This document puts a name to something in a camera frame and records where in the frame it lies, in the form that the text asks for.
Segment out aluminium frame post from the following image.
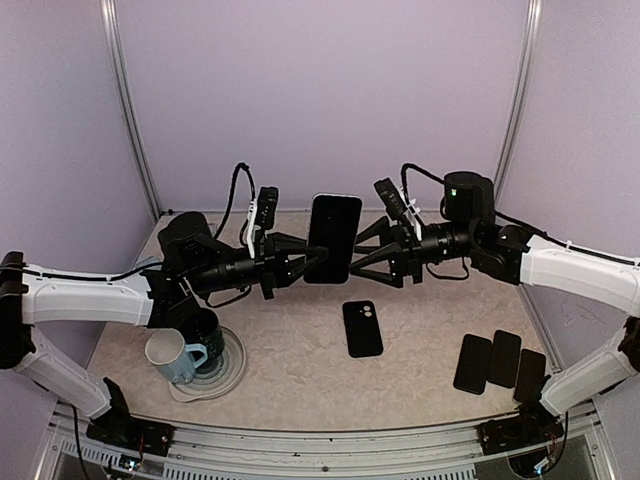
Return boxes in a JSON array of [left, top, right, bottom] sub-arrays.
[[494, 0, 543, 201], [99, 0, 163, 221]]

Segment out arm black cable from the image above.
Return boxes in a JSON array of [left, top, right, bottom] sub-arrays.
[[212, 161, 259, 236], [399, 162, 640, 269]]

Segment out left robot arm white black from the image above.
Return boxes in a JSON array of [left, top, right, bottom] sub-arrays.
[[1, 212, 328, 445]]

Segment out black phone case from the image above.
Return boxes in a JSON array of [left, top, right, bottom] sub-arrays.
[[342, 300, 384, 358]]

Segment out grey collapsible silicone bowl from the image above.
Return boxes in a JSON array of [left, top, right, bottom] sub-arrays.
[[168, 327, 248, 403]]

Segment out light blue mug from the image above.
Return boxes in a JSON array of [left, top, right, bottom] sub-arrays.
[[144, 329, 209, 385]]

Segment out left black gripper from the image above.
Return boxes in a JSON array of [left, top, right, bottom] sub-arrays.
[[187, 230, 328, 299]]

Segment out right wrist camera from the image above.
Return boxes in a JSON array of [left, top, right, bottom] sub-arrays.
[[374, 178, 422, 242]]

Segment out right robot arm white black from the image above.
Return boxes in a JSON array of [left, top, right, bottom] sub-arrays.
[[349, 171, 639, 444]]

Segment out left aluminium frame post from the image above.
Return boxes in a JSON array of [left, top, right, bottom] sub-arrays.
[[99, 0, 163, 221]]

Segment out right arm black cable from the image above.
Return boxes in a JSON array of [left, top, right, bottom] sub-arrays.
[[399, 162, 640, 269]]

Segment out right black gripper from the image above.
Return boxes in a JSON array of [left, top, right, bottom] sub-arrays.
[[345, 214, 478, 287]]

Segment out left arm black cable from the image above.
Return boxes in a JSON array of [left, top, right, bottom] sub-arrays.
[[212, 161, 259, 236]]

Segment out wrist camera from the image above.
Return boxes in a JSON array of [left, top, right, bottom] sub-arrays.
[[374, 178, 422, 242], [241, 186, 279, 259]]

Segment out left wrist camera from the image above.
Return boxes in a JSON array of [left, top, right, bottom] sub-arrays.
[[241, 186, 279, 259]]

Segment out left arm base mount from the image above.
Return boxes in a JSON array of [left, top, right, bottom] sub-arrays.
[[86, 408, 175, 457]]

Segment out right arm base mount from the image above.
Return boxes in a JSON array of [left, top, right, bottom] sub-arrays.
[[476, 400, 564, 455]]

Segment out white-edged black smartphone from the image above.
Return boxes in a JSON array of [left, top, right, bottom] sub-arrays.
[[304, 193, 363, 284]]

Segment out right aluminium frame post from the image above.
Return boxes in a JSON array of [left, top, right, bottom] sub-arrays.
[[494, 0, 543, 201]]

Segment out dark green mug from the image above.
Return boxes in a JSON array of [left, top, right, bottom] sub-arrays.
[[178, 308, 225, 368]]

